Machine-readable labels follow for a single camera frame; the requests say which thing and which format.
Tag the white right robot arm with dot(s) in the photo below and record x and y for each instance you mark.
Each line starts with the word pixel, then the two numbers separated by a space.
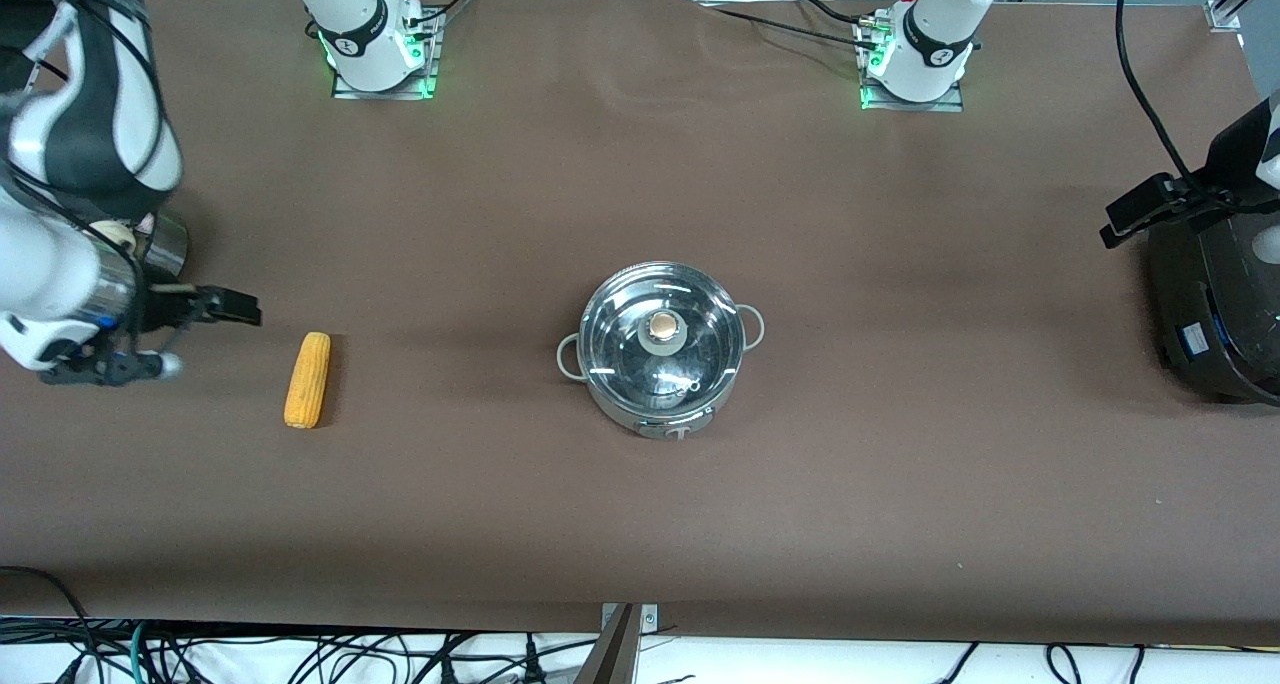
pixel 40 264

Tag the white steamed bun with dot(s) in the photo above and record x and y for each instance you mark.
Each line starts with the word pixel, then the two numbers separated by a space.
pixel 118 234

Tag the glass lid with gold knob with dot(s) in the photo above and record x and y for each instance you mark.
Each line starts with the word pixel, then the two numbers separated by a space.
pixel 662 330

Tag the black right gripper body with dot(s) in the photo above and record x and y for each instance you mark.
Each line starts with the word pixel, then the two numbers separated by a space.
pixel 160 309

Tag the black rice cooker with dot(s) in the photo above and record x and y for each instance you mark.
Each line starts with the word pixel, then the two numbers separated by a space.
pixel 1220 344

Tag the brown table mat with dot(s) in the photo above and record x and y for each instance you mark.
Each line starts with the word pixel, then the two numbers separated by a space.
pixel 640 164

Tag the steel steamer pot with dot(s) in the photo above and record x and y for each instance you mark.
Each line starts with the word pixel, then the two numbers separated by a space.
pixel 170 244

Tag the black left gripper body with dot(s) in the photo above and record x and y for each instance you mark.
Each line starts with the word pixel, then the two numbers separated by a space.
pixel 1232 159

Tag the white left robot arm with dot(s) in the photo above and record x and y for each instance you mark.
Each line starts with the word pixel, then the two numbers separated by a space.
pixel 935 34

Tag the yellow corn cob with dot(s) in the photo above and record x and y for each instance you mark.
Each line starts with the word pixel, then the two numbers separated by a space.
pixel 307 380

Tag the silver metal bracket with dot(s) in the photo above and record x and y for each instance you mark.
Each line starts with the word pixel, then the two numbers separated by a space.
pixel 648 619

